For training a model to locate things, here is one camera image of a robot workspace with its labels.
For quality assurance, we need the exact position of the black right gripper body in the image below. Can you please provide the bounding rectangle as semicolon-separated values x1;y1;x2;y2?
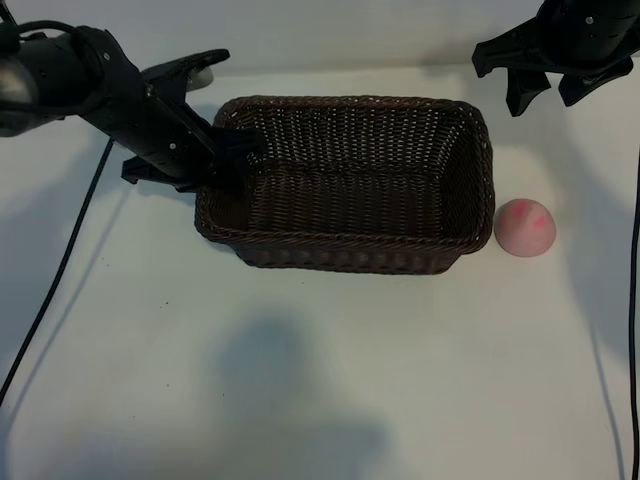
533;0;640;80

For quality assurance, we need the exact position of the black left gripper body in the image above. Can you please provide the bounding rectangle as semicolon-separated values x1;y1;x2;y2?
69;28;220;192

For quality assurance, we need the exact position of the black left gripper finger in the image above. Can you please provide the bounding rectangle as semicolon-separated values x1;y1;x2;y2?
209;127;268;194
139;48;232;96

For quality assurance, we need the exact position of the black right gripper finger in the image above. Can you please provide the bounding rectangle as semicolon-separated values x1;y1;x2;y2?
505;66;553;118
471;17;549;79

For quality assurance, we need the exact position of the dark brown wicker basket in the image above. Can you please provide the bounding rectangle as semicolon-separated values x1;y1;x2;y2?
193;94;496;275

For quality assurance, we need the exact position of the pink peach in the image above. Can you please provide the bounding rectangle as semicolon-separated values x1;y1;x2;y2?
493;198;558;257

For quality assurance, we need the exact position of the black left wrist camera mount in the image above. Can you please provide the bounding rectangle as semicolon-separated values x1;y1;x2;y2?
121;156;196;194

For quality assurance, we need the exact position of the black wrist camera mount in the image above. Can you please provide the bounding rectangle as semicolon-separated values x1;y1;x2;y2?
121;156;196;194
557;54;635;108

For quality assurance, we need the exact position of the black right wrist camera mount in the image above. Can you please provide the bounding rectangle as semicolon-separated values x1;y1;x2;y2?
557;54;635;108

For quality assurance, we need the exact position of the black braided left cable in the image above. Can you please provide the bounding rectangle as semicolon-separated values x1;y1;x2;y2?
0;139;112;409

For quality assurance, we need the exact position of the thin black right cable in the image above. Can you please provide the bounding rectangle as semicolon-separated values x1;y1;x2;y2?
618;144;640;480

